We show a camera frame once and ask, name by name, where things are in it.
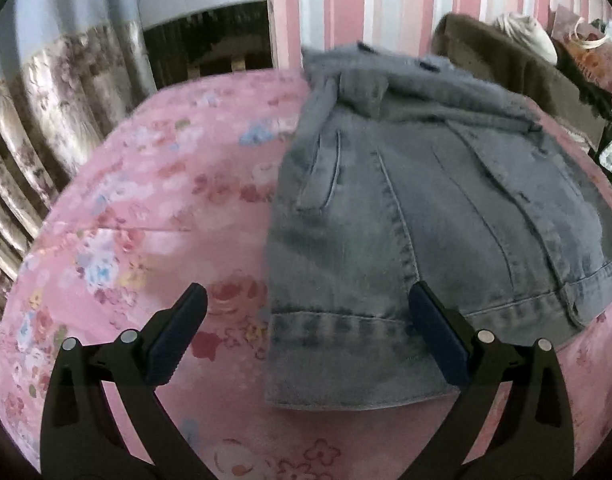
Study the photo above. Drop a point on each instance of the blue floral curtain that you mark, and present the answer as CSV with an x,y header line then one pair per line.
x,y
61,85

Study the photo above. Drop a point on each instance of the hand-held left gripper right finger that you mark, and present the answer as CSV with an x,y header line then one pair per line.
x,y
440,332

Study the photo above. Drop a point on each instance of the brown sofa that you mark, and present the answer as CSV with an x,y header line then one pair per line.
x,y
506,70

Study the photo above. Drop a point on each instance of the black cloth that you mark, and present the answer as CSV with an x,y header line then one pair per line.
x,y
583,85

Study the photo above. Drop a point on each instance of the silver black water dispenser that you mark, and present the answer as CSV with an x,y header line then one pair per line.
x,y
211,25

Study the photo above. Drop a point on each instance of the pink floral bed sheet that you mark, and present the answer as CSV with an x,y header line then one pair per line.
x,y
161,200

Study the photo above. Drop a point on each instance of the cream folded cloth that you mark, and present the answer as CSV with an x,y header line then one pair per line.
x,y
528,35

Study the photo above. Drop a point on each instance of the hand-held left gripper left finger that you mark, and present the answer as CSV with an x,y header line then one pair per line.
x,y
170,340

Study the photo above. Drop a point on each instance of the grey printed denim jacket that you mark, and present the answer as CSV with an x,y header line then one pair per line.
x,y
411,200

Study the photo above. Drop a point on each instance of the pink gift bag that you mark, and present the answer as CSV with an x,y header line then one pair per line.
x,y
593,55

